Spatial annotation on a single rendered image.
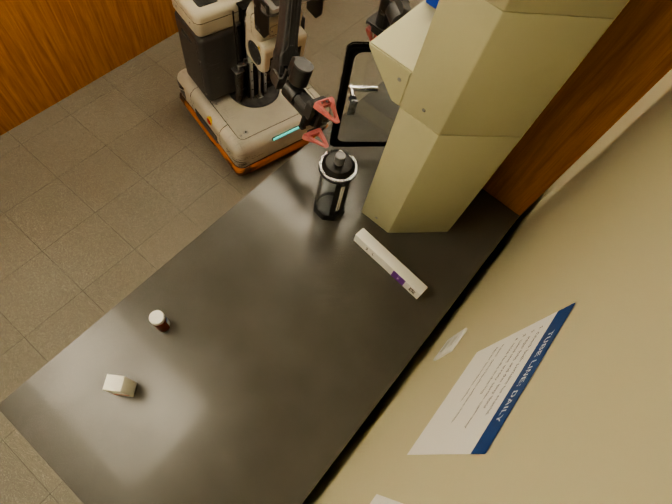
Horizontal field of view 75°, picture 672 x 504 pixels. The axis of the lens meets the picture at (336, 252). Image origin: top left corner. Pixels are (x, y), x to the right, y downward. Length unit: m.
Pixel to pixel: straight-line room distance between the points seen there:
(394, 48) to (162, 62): 2.35
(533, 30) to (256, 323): 0.92
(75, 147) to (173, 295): 1.73
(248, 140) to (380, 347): 1.46
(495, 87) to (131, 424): 1.11
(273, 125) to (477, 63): 1.69
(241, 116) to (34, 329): 1.42
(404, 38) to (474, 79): 0.21
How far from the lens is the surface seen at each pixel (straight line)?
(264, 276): 1.29
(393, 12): 1.50
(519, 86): 0.98
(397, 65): 1.00
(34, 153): 2.95
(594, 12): 0.91
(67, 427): 1.30
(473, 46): 0.88
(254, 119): 2.48
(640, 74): 1.24
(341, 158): 1.18
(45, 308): 2.48
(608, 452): 0.34
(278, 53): 1.39
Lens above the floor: 2.14
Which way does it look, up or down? 64 degrees down
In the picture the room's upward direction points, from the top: 18 degrees clockwise
